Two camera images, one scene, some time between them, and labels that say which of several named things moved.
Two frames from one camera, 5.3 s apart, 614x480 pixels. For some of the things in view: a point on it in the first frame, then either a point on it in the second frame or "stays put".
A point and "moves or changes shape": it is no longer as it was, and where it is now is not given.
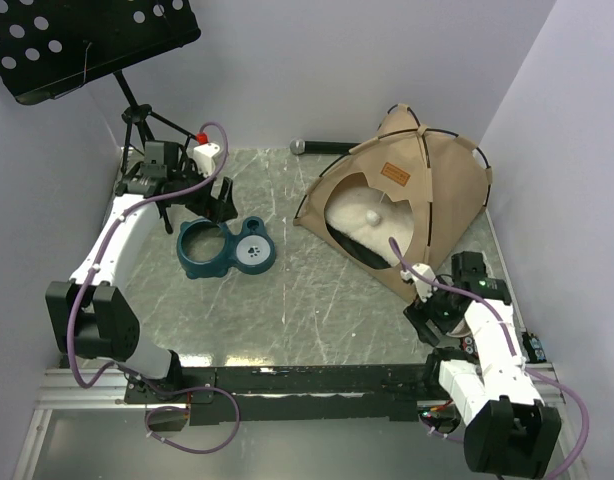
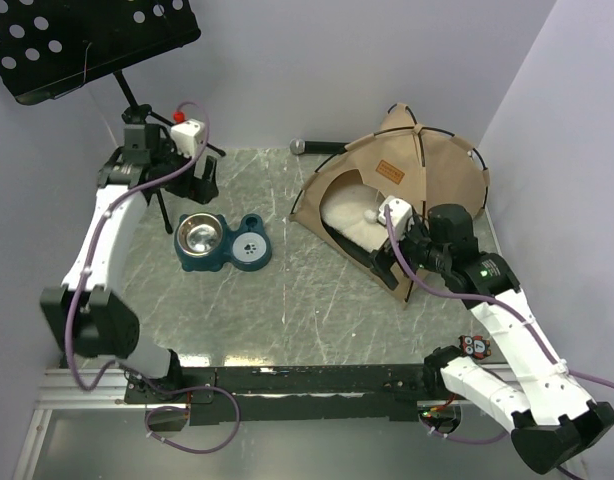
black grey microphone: x=299 y=147 stays put
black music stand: x=43 y=48 stays put
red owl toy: x=469 y=345 stays put
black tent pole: x=429 y=166 moves or changes shape
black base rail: x=250 y=395 stays put
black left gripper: x=219 y=210 to x=201 y=190
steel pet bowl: x=461 y=330 to x=199 y=234
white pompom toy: x=372 y=218 stays put
